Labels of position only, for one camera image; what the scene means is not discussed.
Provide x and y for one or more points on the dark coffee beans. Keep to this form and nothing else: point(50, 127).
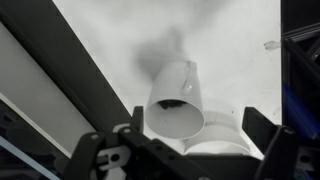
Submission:
point(171, 104)

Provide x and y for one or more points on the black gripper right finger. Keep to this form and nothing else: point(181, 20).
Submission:
point(286, 150)

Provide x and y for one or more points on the white plastic cup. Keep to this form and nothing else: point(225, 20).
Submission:
point(173, 86)

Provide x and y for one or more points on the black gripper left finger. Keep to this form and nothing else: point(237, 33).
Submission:
point(110, 156)

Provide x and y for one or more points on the white toy kitchen unit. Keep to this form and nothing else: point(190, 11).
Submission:
point(33, 86)

